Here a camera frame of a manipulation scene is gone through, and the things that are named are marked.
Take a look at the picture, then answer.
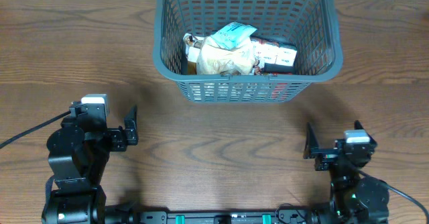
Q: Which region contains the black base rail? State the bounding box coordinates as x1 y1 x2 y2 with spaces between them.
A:
104 204 338 224

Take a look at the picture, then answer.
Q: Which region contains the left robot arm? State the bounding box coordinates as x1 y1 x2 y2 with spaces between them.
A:
42 94 140 224

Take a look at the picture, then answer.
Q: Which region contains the Kleenex tissue multipack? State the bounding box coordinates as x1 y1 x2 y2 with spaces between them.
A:
250 38 298 66

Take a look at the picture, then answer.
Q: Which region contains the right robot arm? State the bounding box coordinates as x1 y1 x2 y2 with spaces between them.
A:
303 121 389 223

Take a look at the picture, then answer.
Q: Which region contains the brown snack pouch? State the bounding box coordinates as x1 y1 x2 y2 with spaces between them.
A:
186 46 265 76
183 33 204 48

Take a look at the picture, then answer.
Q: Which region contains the mint toilet tissue wipes pack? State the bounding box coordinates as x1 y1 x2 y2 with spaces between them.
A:
211 22 257 50

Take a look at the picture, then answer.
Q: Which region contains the orange pasta packet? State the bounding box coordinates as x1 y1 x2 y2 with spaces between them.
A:
190 82 288 102

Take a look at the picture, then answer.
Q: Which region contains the grey plastic basket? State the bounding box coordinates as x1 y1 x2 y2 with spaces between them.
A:
153 0 343 103

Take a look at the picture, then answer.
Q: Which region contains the beige paper bag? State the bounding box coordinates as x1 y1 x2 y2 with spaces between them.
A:
196 36 257 75

